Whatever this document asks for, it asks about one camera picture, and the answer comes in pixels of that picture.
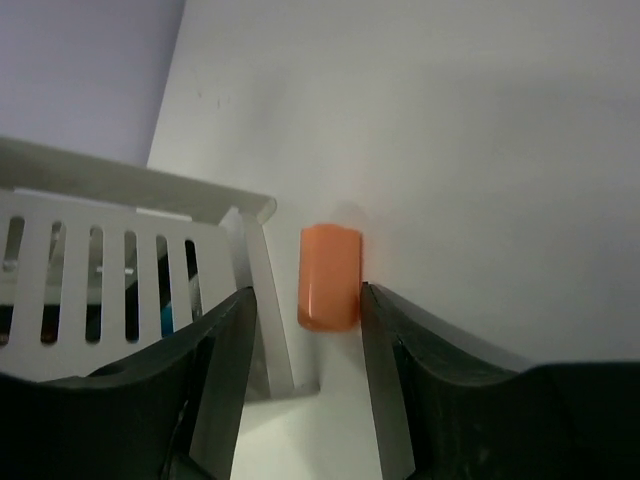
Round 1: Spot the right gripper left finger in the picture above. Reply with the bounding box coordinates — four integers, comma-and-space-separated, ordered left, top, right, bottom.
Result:
1, 288, 257, 479

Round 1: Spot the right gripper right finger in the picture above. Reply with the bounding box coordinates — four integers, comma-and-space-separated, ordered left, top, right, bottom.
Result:
360, 283, 639, 479

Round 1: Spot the small blue cap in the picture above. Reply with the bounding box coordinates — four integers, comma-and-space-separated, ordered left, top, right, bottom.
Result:
160, 303, 174, 337

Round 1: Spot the orange highlighter cap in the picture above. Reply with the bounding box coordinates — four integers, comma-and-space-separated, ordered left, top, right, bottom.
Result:
297, 224, 362, 333

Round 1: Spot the white slotted organizer box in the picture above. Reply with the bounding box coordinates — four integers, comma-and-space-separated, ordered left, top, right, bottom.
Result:
1, 137, 319, 399

